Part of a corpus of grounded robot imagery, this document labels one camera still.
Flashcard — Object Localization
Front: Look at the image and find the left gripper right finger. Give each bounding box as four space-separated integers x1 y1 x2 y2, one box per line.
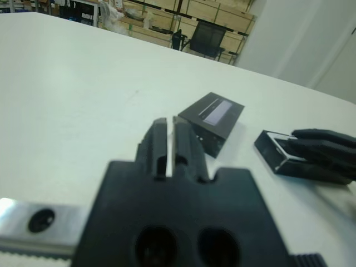
171 116 209 183

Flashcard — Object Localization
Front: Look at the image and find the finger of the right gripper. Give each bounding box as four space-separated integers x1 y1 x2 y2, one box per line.
286 138 356 170
291 128 356 148

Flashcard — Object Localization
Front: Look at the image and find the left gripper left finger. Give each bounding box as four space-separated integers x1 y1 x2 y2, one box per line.
136 118 169 179

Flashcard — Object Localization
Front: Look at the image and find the black box lid with window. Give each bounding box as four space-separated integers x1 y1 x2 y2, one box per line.
177 91 245 159

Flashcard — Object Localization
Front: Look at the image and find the black box base white insert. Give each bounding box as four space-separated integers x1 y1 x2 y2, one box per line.
253 130 353 186

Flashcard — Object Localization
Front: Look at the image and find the small black chair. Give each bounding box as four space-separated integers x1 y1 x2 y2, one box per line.
171 29 190 51

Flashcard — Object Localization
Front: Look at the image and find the black office chair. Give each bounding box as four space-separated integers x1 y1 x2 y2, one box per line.
189 21 228 61

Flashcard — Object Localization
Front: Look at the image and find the light wooden shelving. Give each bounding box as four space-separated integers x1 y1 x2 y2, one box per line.
122 0 256 65

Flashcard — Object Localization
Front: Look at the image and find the white plastic bag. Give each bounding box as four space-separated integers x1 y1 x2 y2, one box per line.
100 0 126 31

